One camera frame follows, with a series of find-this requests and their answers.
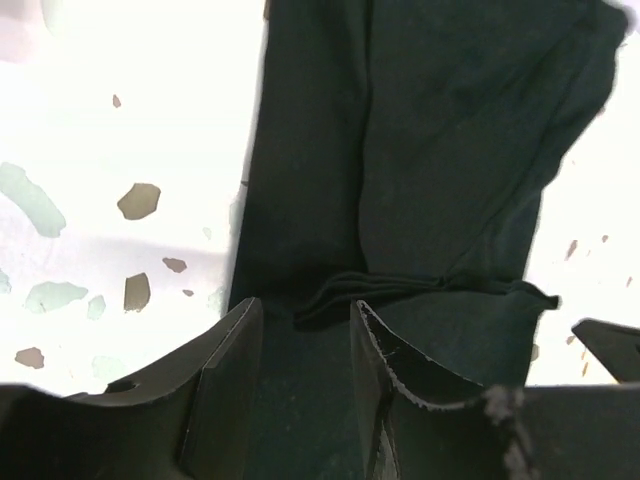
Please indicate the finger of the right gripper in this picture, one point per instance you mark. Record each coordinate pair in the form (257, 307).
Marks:
(615, 346)

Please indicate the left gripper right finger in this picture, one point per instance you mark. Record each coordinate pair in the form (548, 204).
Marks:
(419, 420)

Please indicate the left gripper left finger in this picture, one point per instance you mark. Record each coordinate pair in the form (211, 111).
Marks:
(185, 416)

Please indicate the black t shirt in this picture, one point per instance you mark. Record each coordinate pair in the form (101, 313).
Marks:
(401, 152)

